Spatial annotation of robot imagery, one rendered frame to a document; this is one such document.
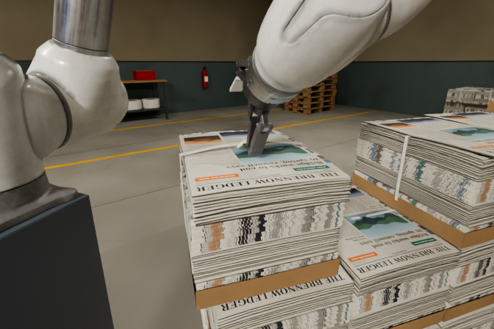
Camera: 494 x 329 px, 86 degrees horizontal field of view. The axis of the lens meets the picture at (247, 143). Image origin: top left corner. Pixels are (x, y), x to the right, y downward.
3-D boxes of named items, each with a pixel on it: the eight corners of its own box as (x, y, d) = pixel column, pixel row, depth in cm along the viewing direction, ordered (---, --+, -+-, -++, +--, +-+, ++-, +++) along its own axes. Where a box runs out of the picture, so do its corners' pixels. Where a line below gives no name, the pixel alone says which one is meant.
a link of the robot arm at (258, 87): (258, 94, 34) (246, 109, 40) (320, 92, 37) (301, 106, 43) (249, 30, 36) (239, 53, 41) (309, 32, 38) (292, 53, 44)
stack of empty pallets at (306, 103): (310, 106, 813) (314, 61, 775) (335, 109, 749) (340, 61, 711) (281, 110, 737) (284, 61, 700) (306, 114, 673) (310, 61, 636)
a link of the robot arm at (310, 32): (281, 113, 35) (346, 67, 39) (360, 51, 20) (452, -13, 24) (231, 45, 35) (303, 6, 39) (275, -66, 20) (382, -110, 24)
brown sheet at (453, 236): (351, 183, 96) (352, 172, 95) (412, 172, 105) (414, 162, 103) (461, 250, 61) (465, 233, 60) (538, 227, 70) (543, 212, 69)
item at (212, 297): (187, 250, 61) (186, 234, 59) (301, 229, 69) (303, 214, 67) (195, 311, 46) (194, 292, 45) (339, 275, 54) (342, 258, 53)
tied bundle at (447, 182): (350, 184, 96) (357, 122, 89) (412, 174, 105) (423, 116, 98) (459, 252, 62) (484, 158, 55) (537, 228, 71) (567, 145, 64)
